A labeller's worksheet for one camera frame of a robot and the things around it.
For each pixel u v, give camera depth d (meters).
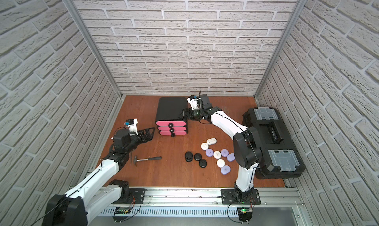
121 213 0.71
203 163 0.83
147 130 0.74
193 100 0.81
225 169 0.81
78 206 0.40
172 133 0.93
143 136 0.74
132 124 0.73
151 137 0.75
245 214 0.71
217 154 0.87
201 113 0.69
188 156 0.84
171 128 0.87
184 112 0.78
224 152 0.87
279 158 0.70
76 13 0.76
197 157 0.86
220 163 0.83
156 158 0.88
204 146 0.90
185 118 0.79
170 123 0.85
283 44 0.86
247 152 0.49
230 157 0.86
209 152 0.87
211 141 0.92
